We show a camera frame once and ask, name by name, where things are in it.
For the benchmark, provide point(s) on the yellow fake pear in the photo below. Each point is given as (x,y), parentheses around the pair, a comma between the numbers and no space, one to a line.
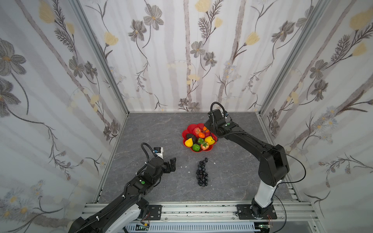
(189,143)

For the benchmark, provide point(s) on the dark purple fake mangosteen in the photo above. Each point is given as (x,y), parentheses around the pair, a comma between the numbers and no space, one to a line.
(200,141)

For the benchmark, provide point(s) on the black fake grape bunch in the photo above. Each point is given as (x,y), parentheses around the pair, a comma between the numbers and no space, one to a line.
(202,176)

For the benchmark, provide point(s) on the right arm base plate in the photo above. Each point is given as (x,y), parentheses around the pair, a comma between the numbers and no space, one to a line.
(247,212)

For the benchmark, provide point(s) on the white perforated cable duct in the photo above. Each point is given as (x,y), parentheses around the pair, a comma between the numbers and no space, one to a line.
(209,227)

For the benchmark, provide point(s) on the red flower-shaped fruit bowl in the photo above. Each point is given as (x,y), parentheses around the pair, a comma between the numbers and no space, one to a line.
(189,130)

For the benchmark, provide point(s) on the red fake apple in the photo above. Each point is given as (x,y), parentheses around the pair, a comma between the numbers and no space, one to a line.
(204,146)

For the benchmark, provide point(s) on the yellow fake lemon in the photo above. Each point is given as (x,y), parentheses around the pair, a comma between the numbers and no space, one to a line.
(210,140)

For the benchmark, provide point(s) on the green fake lime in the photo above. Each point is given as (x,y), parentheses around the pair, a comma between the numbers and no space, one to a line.
(196,148)

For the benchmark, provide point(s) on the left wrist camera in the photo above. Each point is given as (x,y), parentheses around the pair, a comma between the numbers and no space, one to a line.
(158,151)

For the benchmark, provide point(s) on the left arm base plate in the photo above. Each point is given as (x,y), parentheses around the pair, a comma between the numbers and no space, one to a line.
(153,213)

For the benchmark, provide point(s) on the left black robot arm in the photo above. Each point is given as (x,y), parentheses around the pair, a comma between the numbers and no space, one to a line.
(130,204)

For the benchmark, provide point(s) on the dark fake avocado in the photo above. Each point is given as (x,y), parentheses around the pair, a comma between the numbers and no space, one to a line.
(191,136)

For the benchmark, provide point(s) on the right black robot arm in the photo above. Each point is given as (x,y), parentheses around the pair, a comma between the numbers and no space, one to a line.
(273,162)

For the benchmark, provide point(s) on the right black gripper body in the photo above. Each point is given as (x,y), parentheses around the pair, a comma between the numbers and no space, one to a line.
(212,125)

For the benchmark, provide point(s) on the red crinkled fake fruit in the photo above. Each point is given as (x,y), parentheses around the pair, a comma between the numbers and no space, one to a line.
(197,131)

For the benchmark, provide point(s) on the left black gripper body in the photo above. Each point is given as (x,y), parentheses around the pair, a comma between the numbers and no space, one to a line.
(167,166)

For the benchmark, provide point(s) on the aluminium mounting rail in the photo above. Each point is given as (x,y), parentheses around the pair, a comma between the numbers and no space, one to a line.
(290,210)

